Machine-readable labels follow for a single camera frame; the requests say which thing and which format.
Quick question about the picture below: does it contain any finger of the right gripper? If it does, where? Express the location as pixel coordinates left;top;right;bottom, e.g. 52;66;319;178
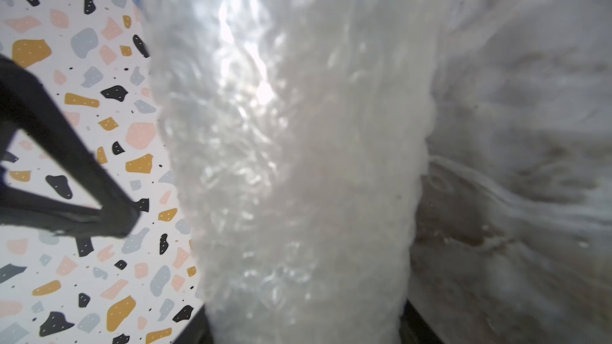
0;54;142;240

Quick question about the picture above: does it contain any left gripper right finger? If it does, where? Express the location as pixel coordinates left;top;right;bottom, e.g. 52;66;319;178
399;301;443;344

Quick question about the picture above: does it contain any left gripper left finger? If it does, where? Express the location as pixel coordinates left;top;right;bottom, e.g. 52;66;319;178
173;306;213;344

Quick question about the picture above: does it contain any clear bubble wrap sheet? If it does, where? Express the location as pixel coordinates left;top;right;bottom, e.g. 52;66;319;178
141;0;611;343

